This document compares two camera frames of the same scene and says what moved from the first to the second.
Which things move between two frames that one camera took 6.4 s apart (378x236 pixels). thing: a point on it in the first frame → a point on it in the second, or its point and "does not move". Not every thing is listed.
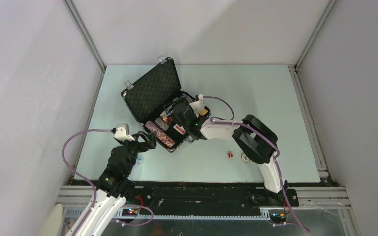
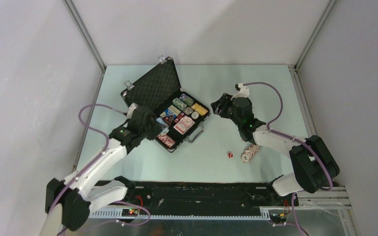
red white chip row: (161, 135) does not move
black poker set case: (151, 98) does not move
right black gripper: (175, 117) → (217, 106)
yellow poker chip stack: (203, 111) does not move
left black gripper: (149, 138) → (156, 129)
